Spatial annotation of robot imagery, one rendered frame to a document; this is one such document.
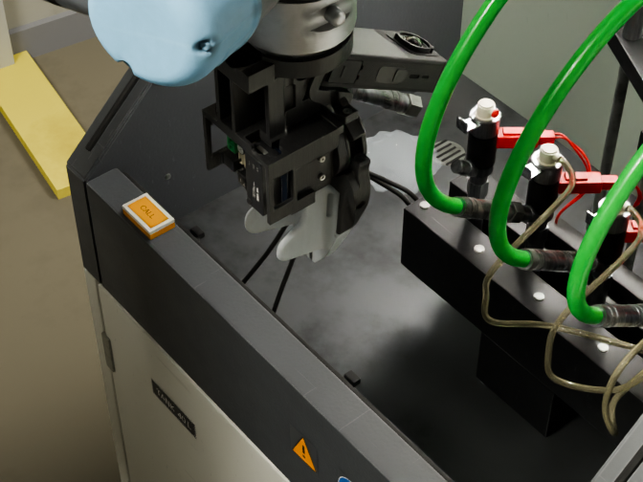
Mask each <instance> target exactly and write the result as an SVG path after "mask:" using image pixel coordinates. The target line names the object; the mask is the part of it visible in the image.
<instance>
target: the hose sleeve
mask: <svg viewBox="0 0 643 482"><path fill-rule="evenodd" d="M345 89H346V90H348V91H349V92H350V93H351V94H352V95H353V98H352V99H353V100H356V101H360V102H364V103H368V104H371V105H375V106H378V107H382V108H383V109H388V110H390V111H395V112H399V113H403V112H405V111H406V110H407V109H408V107H409V103H410V100H409V97H408V95H406V94H404V93H400V92H398V91H393V90H376V89H360V88H345Z"/></svg>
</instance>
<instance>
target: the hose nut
mask: <svg viewBox="0 0 643 482"><path fill-rule="evenodd" d="M404 94H406V93H404ZM406 95H408V97H409V100H410V103H409V107H408V109H407V110H406V111H405V112H403V113H399V112H397V113H398V114H401V115H405V116H409V117H417V116H418V114H419V113H420V111H421V110H422V108H423V106H422V101H421V97H418V96H415V95H412V94H406Z"/></svg>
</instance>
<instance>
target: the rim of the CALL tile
mask: <svg viewBox="0 0 643 482"><path fill-rule="evenodd" d="M143 197H146V198H147V199H149V200H150V201H151V202H152V203H153V204H154V205H155V206H156V207H157V208H158V209H159V210H160V211H161V212H162V213H163V214H164V215H165V216H166V217H168V219H167V220H165V221H164V222H163V223H161V224H159V225H157V226H155V227H153V228H150V227H149V226H148V225H147V224H146V223H145V222H144V221H143V220H142V219H141V218H140V217H139V216H138V215H137V214H136V213H135V212H133V211H132V210H131V209H130V208H129V207H128V205H130V204H132V203H134V202H136V201H137V200H139V199H141V198H143ZM122 208H123V209H124V210H125V211H126V212H127V213H128V214H129V215H130V216H131V217H132V218H133V219H134V220H135V221H136V222H137V223H138V224H139V225H140V226H141V227H142V228H143V229H144V230H145V231H146V232H147V233H148V234H149V235H151V234H153V233H155V232H156V231H158V230H161V229H163V228H165V227H167V226H168V225H170V224H172V223H174V218H172V217H171V216H170V215H169V214H168V213H167V212H166V211H165V210H164V209H163V208H162V207H161V206H160V205H159V204H158V203H157V202H156V201H154V200H153V199H152V198H151V197H150V196H149V195H148V194H147V193H145V194H143V195H141V196H139V197H138V198H136V199H134V200H132V201H130V202H128V203H126V204H124V205H122Z"/></svg>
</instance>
